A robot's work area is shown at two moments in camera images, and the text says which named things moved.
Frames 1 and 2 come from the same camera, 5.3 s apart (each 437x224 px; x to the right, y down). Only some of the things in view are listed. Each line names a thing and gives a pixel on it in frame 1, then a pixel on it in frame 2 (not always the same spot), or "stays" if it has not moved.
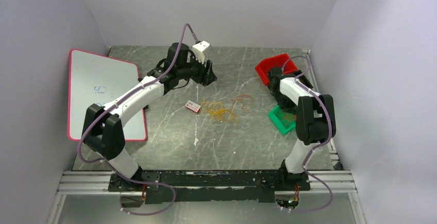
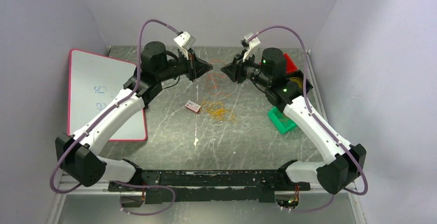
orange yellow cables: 215,108 stays
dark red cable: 247,101 to 211,75
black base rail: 164,187 stays
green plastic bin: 284,120 stays
